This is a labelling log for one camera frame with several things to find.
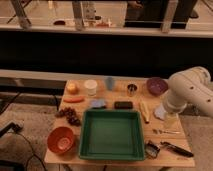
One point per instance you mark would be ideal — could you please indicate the blue plastic cup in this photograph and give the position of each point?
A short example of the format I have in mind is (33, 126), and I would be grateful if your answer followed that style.
(110, 82)

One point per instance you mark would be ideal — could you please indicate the orange carrot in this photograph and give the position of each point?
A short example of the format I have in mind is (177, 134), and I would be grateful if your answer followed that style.
(73, 100)

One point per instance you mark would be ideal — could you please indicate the small metal cup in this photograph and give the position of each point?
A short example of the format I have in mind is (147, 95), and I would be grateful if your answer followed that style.
(131, 89)

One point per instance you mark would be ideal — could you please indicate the white paper cup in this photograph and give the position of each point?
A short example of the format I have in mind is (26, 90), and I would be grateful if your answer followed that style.
(91, 87)

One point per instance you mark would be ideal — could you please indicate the black eraser block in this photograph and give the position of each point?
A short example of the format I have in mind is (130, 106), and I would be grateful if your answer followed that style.
(123, 105)

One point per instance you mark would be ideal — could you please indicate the yellow apple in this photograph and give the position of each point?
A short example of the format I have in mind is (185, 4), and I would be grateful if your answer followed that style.
(72, 88)

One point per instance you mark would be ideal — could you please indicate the purple plastic bowl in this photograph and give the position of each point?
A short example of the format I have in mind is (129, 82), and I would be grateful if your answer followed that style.
(156, 86)

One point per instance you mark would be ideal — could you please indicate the bunch of dark grapes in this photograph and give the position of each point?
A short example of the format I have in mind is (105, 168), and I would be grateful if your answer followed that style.
(70, 115)

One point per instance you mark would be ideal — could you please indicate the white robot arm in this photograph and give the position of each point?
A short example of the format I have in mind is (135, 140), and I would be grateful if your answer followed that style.
(187, 86)

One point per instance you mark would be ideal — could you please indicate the metal fork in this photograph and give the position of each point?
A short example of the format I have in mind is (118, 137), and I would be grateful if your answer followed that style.
(157, 131)

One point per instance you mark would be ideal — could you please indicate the black handled peeler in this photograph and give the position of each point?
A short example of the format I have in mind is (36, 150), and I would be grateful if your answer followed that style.
(176, 149)

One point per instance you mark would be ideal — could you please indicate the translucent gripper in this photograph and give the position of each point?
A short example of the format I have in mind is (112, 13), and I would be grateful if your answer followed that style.
(170, 121)

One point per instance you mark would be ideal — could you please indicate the blue sponge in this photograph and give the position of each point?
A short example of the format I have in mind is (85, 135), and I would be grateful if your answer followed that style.
(97, 104)

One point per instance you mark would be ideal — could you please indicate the orange plastic bowl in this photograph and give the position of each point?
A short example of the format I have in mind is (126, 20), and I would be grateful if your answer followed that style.
(60, 140)

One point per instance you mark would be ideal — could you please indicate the green plastic tray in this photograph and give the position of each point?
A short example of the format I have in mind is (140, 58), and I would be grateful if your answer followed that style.
(111, 135)

